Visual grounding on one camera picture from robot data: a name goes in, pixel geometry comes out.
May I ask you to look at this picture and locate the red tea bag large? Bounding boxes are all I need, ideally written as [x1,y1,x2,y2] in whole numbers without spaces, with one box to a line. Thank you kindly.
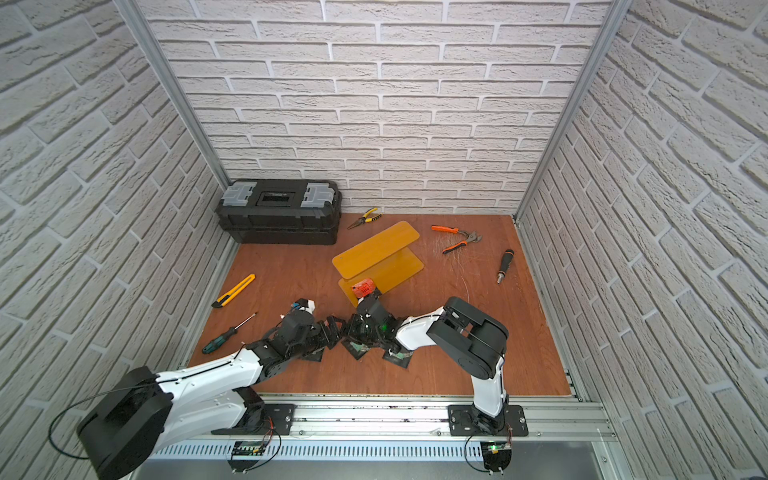
[351,278,376,299]

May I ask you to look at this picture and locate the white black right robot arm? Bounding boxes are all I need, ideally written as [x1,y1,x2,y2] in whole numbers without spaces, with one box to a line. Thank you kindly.
[344,291,509,422]

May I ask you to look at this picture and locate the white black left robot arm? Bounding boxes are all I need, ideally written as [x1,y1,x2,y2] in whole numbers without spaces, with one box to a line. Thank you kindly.
[76,307,346,479]

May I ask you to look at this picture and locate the green tea bag left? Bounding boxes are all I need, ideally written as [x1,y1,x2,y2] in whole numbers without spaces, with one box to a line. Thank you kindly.
[341,339,372,361]

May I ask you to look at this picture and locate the green tea bag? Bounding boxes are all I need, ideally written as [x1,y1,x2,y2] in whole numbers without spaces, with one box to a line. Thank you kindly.
[382,350,413,369]
[301,348,325,363]
[341,339,372,361]

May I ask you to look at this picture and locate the green tea bag right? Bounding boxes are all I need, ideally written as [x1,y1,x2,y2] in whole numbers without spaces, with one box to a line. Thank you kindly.
[382,350,413,369]

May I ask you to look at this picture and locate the yellow wooden two-tier shelf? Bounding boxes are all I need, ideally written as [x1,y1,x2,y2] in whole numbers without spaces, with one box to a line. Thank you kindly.
[332,221,424,306]

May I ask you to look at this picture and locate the yellow black pliers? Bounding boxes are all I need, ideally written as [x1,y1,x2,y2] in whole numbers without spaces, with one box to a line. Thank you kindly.
[347,207,382,230]

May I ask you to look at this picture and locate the yellow utility knife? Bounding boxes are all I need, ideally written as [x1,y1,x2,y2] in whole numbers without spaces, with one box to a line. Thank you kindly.
[211,274,255,309]

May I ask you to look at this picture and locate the black plastic toolbox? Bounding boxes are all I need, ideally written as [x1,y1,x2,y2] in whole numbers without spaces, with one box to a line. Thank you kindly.
[216,179,342,245]

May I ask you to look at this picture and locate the orange black pliers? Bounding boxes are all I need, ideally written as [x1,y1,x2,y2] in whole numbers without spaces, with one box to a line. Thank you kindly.
[430,224,483,256]

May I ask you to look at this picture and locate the left controller board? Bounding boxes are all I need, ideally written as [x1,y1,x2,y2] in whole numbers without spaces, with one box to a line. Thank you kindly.
[228,441,274,473]

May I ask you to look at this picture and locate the controller board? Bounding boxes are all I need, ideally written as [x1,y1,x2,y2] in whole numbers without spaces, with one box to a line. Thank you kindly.
[480,442,512,474]
[228,441,274,473]

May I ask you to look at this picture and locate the right controller board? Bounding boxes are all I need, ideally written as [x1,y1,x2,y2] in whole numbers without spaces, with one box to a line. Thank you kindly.
[480,442,512,474]

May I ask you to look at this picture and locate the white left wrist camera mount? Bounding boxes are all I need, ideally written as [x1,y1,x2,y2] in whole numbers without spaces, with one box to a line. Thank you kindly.
[291,298,316,314]

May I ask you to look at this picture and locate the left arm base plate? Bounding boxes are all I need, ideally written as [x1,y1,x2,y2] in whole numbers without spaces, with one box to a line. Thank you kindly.
[211,404,296,435]

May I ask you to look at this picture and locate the green handled screwdriver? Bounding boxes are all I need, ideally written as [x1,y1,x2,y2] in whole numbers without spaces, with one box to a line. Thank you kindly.
[202,312,257,355]

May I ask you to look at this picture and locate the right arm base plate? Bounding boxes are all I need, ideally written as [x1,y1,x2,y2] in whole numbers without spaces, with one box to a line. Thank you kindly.
[447,404,529,438]

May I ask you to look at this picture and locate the black orange screwdriver handle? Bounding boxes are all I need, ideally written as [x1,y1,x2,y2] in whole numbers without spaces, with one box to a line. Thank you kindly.
[496,249,515,284]

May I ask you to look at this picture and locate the aluminium frame rail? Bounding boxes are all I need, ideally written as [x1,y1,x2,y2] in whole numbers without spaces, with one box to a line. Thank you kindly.
[137,392,619,445]

